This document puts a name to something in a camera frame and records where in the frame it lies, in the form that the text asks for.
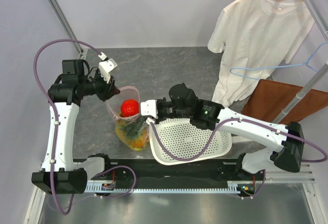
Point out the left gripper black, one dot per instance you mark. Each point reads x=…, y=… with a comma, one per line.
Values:
x=108, y=89

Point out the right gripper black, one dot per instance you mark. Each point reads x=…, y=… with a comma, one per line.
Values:
x=159, y=118

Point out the red orange peach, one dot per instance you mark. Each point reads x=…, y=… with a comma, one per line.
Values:
x=129, y=107

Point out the orange toy pineapple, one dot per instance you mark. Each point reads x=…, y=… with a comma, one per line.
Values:
x=133, y=133

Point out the clear zip top bag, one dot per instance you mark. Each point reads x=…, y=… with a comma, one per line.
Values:
x=113, y=104

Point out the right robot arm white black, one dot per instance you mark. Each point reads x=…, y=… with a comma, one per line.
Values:
x=283, y=144

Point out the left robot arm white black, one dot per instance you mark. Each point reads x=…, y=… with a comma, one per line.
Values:
x=58, y=172

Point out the white perforated plastic basket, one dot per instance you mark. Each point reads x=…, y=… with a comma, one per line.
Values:
x=184, y=140

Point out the brown cloth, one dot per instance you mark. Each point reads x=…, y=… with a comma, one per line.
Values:
x=269, y=98

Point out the white t-shirt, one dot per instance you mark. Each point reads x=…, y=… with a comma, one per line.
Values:
x=254, y=37

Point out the silver clothes rack pole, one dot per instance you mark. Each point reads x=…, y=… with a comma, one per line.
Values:
x=301, y=94

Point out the blue clothes hanger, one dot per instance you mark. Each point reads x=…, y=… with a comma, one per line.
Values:
x=306, y=63

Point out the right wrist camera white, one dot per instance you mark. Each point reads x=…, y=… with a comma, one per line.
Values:
x=148, y=109

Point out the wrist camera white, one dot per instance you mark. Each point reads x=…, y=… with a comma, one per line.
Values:
x=148, y=109
x=106, y=66

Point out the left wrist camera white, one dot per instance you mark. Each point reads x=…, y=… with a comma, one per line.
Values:
x=106, y=66

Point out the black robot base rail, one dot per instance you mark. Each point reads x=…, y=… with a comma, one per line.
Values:
x=148, y=173

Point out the white cable duct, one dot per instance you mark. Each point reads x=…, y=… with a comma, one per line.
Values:
x=100, y=187

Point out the aluminium frame post left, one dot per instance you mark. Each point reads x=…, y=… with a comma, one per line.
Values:
x=62, y=18

